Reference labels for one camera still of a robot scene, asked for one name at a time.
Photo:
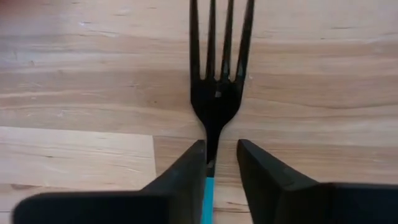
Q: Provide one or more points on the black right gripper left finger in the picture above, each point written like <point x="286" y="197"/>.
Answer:
<point x="180" y="199"/>

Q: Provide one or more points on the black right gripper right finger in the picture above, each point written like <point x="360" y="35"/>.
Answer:
<point x="280" y="199"/>

